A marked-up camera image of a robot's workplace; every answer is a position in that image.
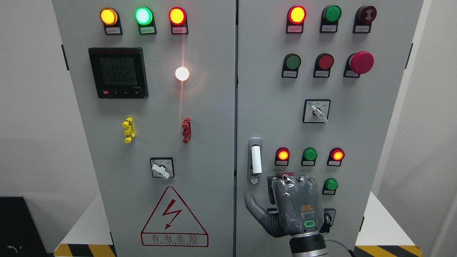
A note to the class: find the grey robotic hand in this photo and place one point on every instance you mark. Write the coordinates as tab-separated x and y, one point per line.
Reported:
298	202

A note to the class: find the silver door handle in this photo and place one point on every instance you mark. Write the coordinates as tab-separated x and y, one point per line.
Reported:
254	160

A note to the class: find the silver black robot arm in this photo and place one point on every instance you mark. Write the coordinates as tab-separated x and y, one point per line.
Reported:
308	245

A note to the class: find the right grey cabinet door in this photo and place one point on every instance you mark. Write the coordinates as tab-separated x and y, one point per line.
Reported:
271	107

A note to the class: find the grey cabinet door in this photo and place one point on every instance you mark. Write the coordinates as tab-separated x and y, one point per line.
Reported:
271	107
204	167

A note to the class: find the left grey cabinet door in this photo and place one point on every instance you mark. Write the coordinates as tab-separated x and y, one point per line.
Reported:
204	167

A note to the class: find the red indicator light left door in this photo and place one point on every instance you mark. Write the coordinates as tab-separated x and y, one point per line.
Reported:
178	21

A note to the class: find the green push button lower right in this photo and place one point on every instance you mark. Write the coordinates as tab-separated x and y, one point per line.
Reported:
330	186

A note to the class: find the green push button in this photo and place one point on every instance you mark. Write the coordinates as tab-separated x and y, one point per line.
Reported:
330	186
291	64

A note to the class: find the red lit indicator lower left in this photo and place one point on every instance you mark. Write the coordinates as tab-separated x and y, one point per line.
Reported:
282	156

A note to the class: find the red lit indicator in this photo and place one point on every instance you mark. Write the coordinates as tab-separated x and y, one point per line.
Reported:
282	156
335	157

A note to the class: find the green indicator lower middle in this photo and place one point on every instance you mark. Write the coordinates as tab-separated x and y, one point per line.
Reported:
309	157

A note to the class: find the red lit indicator lower right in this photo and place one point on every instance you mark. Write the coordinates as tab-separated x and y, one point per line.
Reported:
335	157

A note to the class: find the red electrical warning sticker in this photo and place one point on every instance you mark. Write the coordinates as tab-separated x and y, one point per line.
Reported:
173	224

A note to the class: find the red terminal connector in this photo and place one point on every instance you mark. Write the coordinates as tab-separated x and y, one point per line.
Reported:
187	134

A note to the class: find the green push button upper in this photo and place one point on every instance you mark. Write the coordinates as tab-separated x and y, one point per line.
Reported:
291	64

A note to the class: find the red push button upper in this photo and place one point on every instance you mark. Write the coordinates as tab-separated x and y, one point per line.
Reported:
323	64

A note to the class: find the red emergency stop button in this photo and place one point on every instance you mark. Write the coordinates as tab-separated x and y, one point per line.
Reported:
358	63

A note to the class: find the white lit indicator light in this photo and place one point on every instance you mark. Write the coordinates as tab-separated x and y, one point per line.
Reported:
182	73

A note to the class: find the yellow terminal connector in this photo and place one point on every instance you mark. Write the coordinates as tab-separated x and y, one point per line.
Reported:
129	130

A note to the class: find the red indicator light right top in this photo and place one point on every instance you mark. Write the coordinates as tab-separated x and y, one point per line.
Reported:
295	19

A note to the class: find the green indicator light right top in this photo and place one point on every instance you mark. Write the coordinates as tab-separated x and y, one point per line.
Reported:
329	19

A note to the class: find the dark red buzzer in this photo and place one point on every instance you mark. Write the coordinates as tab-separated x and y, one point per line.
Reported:
364	17

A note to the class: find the black digital power meter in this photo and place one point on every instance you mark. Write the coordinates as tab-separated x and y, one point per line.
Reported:
119	72

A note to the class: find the green lit indicator light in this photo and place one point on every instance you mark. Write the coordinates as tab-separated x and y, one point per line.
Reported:
145	20

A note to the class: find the yellow indicator light top left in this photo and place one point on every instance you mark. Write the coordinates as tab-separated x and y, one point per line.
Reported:
111	21

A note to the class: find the black box lower left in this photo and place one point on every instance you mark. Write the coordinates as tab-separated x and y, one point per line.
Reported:
18	233

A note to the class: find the black knob rotary switch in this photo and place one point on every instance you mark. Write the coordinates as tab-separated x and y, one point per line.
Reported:
329	216

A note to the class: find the white lever rotary switch bottom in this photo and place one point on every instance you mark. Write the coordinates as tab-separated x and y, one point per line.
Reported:
272	210

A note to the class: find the upper right rotary switch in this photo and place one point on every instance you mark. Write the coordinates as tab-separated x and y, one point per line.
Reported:
316	110

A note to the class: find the left door rotary switch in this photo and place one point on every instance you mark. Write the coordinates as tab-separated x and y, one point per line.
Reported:
162	167

